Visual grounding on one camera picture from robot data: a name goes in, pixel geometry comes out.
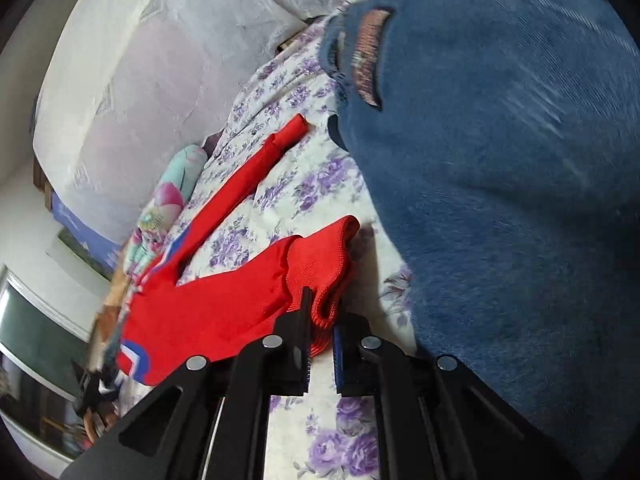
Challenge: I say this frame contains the red striped track pants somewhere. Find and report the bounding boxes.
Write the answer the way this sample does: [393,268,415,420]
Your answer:
[115,115,360,386]

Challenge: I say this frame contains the purple floral bed sheet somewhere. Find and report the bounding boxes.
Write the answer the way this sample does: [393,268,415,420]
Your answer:
[172,21,416,479]

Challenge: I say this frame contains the dark framed window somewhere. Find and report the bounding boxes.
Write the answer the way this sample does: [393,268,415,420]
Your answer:
[1,266,115,478]

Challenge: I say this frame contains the blue patterned fabric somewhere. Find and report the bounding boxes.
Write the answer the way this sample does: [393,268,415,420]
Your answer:
[52,193,120,271]

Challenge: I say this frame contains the folded floral quilt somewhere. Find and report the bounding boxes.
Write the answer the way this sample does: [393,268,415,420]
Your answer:
[122,144,208,280]

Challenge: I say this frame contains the blue corduroy pants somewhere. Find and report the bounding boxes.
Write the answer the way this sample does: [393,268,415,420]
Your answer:
[319,0,639,479]

